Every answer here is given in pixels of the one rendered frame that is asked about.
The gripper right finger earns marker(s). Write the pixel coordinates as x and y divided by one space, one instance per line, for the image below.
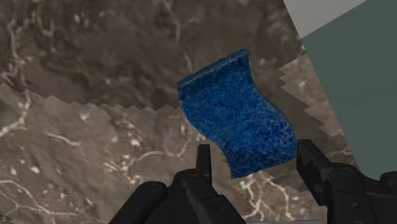
341 189

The blue wavy sponge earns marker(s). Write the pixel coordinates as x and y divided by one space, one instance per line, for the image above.
237 114

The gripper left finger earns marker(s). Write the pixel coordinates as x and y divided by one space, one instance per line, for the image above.
198 198

